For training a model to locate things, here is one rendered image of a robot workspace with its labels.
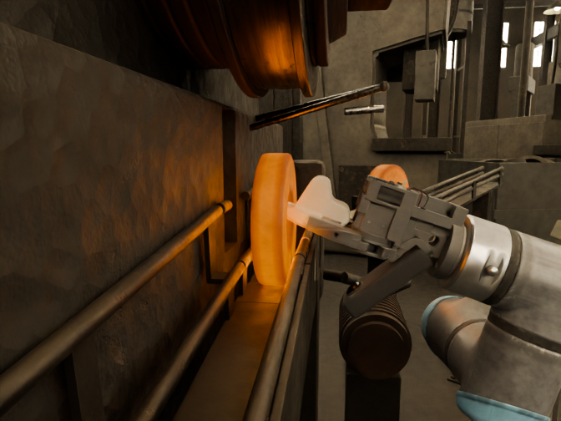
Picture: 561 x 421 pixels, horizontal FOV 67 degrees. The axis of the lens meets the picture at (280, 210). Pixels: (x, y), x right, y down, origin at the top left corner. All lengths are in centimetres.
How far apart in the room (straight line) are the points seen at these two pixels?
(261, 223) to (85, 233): 23
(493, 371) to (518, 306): 8
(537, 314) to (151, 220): 40
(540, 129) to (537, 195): 173
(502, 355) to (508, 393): 4
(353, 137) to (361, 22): 79
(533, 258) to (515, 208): 214
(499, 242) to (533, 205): 221
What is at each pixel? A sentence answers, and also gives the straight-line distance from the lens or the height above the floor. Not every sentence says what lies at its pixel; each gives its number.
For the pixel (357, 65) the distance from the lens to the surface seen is 324.
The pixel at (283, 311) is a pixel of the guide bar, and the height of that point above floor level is 70.
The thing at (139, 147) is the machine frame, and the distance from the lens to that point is 30.
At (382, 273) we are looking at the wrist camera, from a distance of 51.
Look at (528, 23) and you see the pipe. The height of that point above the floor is 252.
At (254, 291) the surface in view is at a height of 66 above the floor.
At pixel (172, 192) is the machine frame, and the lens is 35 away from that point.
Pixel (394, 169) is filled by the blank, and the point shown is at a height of 78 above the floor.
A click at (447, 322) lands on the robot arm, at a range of 65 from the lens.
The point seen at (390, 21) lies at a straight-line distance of 326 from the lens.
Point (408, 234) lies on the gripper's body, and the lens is 50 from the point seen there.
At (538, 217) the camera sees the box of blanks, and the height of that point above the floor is 44.
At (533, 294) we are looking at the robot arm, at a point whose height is 67.
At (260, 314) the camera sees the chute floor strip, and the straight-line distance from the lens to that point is 44.
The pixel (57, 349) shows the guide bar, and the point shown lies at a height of 74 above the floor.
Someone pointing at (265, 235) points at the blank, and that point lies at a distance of 44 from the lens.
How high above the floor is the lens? 82
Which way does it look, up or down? 8 degrees down
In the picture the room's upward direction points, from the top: straight up
